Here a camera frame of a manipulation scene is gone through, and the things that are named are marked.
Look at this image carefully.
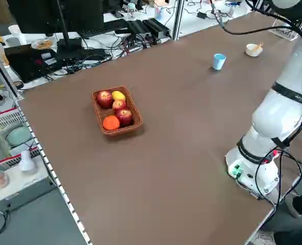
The orange fruit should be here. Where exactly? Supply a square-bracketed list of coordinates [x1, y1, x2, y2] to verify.
[102, 115, 121, 132]

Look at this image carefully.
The grey table edge rail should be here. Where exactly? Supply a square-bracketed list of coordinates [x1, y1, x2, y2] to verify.
[15, 99, 93, 245]

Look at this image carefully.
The blue pen cup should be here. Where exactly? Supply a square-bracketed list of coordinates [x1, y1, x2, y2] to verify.
[154, 6, 166, 21]

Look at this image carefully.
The grey cabinet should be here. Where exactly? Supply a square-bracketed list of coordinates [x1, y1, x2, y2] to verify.
[0, 155, 58, 213]

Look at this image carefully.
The black base cable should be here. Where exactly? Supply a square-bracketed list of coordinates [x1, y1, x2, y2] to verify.
[254, 149, 302, 206]

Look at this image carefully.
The red apple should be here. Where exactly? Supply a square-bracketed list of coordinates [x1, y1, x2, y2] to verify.
[96, 90, 114, 109]
[115, 108, 134, 128]
[112, 99, 127, 111]

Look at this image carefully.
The orange juice bottle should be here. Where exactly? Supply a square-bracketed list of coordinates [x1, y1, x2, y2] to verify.
[0, 41, 10, 67]

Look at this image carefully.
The grey cup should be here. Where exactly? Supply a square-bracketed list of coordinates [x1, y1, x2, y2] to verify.
[6, 37, 20, 48]

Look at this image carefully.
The red white plastic basket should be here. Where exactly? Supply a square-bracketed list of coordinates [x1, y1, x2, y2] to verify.
[0, 107, 43, 167]

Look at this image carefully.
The plate of snacks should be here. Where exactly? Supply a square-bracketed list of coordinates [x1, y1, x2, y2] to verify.
[31, 39, 53, 50]

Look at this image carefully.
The black keyboard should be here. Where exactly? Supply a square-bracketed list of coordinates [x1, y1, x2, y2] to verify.
[78, 19, 130, 37]

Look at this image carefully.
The yellow lemon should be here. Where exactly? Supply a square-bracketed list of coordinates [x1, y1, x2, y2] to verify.
[111, 90, 127, 101]

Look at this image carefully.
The white bowl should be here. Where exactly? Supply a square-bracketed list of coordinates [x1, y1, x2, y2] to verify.
[245, 43, 264, 58]

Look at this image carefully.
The clear cup rack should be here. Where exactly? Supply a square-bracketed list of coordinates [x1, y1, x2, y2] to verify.
[269, 24, 298, 41]

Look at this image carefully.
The clear drinking bottle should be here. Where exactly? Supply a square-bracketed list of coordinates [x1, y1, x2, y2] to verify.
[126, 3, 137, 21]

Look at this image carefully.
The white paper cup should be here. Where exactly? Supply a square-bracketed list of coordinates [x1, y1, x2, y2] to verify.
[8, 24, 28, 45]

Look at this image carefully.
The light blue plastic cup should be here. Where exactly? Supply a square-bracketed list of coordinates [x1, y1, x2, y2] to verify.
[212, 53, 227, 71]

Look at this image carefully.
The white side desk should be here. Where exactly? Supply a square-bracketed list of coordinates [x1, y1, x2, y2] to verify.
[0, 0, 255, 90]

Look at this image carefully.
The aluminium frame post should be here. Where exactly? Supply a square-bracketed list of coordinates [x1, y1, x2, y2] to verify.
[172, 0, 185, 41]
[0, 29, 26, 101]

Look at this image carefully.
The black flat device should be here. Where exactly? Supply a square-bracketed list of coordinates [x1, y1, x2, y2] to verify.
[56, 47, 112, 62]

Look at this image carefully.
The person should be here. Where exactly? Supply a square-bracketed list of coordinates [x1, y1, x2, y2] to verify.
[252, 192, 302, 245]

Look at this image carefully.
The pale green plate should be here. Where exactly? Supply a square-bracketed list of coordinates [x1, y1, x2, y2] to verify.
[6, 126, 32, 148]

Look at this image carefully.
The black finned power supply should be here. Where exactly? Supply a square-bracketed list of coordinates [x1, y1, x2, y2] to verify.
[142, 18, 172, 39]
[127, 19, 152, 39]

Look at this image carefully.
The black monitor stand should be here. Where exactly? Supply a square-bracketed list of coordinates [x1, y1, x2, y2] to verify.
[55, 0, 83, 53]

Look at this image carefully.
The brown wicker basket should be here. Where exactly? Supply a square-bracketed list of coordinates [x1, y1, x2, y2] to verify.
[92, 86, 144, 135]

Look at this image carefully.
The black monitor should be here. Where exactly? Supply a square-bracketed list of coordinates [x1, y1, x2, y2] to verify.
[6, 0, 105, 35]

